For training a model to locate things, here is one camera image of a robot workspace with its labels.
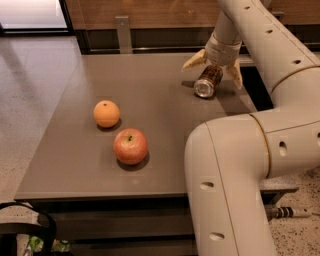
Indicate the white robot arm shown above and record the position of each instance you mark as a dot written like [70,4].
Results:
[226,158]

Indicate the green packet on floor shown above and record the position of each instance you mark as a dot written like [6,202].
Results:
[36,246]

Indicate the left metal bracket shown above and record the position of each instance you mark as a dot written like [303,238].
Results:
[124,34]

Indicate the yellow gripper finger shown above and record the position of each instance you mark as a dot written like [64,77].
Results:
[234,72]
[197,59]

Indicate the orange fruit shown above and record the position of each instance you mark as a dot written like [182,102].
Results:
[106,113]

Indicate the orange drink can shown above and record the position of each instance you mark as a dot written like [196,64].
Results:
[205,86]

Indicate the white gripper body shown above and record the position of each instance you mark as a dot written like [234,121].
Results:
[221,53]

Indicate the grey table drawer frame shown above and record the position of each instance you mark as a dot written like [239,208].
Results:
[151,223]

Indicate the striped cable plug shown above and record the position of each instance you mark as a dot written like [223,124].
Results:
[287,212]

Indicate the red apple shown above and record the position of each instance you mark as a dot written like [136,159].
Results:
[130,146]

